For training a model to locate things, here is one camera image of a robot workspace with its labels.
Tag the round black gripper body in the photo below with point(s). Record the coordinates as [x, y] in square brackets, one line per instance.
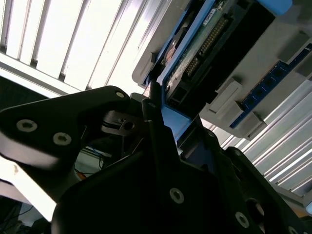
[122, 202]

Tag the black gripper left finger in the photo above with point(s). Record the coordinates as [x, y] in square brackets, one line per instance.
[48, 117]

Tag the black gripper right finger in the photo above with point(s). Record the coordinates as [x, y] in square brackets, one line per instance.
[243, 180]

